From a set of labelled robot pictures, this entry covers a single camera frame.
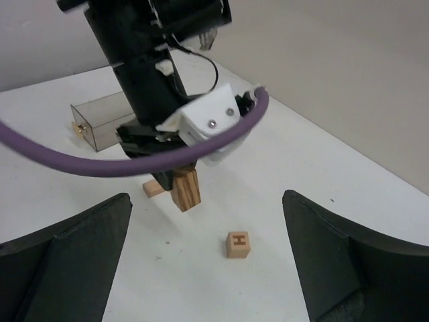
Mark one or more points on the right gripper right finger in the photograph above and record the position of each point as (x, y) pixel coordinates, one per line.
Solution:
(348, 272)

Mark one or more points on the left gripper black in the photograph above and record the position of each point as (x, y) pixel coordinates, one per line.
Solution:
(141, 140)

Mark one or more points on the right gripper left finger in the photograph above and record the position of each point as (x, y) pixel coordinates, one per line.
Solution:
(64, 272)

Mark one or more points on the light wood long block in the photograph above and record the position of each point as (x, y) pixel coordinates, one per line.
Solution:
(152, 188)

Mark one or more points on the striped dark wood block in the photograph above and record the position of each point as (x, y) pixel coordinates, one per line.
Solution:
(185, 192)

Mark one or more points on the clear plastic box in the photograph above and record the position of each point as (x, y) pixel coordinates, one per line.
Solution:
(97, 121)

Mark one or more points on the wood cube letter H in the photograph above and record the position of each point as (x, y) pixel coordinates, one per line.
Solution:
(237, 245)

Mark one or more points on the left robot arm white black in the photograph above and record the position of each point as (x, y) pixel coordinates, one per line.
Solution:
(137, 39)

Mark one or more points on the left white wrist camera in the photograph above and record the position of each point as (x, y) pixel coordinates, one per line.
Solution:
(209, 115)

